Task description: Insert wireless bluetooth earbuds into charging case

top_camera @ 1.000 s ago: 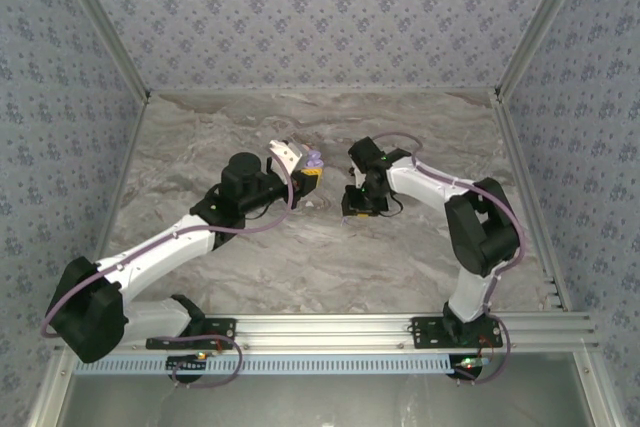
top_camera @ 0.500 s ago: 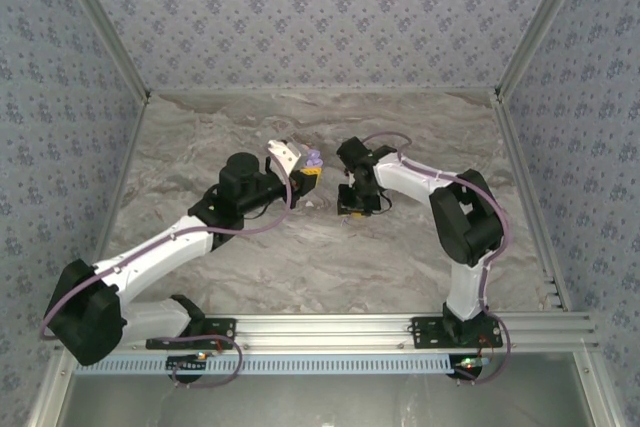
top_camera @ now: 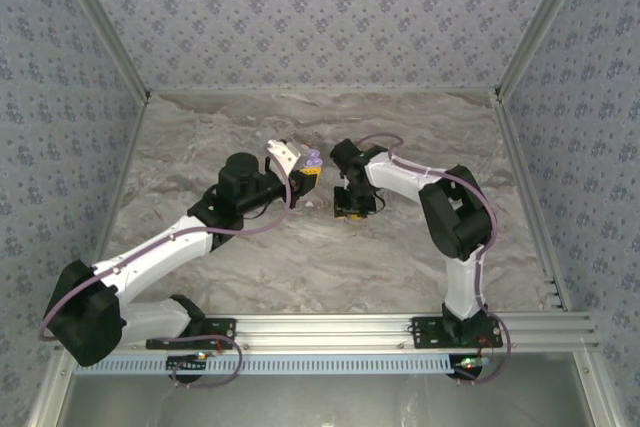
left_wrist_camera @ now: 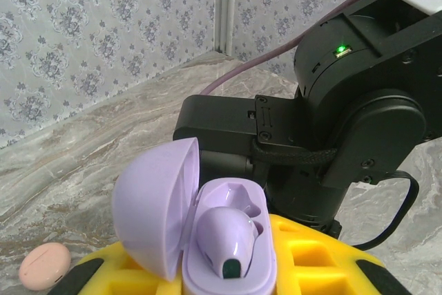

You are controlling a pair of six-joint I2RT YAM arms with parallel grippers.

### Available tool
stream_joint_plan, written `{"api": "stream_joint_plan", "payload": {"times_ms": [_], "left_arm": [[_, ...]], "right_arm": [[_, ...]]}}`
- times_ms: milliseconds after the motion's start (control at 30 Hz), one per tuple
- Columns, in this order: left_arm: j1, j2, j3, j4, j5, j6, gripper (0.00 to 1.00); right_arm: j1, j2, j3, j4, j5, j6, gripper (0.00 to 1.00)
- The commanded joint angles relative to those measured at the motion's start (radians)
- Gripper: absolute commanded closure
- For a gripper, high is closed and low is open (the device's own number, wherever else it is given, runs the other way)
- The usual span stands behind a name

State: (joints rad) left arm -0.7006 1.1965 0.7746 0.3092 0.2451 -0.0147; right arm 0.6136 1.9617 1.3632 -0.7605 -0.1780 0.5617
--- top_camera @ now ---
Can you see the long aluminium base rail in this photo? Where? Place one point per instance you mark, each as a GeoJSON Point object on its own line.
{"type": "Point", "coordinates": [320, 329]}

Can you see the grey metal panel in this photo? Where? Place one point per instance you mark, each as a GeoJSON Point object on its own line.
{"type": "Point", "coordinates": [320, 402]}

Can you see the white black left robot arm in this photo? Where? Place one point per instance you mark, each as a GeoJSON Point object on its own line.
{"type": "Point", "coordinates": [160, 247]}

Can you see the slanted aluminium corner post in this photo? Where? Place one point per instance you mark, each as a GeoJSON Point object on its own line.
{"type": "Point", "coordinates": [100, 22]}
{"type": "Point", "coordinates": [545, 17]}

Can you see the small black controller board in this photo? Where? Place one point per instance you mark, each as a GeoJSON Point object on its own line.
{"type": "Point", "coordinates": [467, 366]}
{"type": "Point", "coordinates": [187, 364]}

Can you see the purple earbud charging case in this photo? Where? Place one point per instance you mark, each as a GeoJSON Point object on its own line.
{"type": "Point", "coordinates": [313, 159]}

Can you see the aluminium frame bar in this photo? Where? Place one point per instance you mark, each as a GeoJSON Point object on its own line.
{"type": "Point", "coordinates": [50, 392]}
{"type": "Point", "coordinates": [597, 392]}

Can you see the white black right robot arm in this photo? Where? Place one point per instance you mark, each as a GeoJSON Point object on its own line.
{"type": "Point", "coordinates": [395, 177]}

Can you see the aluminium table side rail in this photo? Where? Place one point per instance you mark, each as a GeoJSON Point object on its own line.
{"type": "Point", "coordinates": [529, 197]}
{"type": "Point", "coordinates": [116, 202]}

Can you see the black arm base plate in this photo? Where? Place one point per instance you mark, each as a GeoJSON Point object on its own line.
{"type": "Point", "coordinates": [225, 332]}
{"type": "Point", "coordinates": [425, 334]}

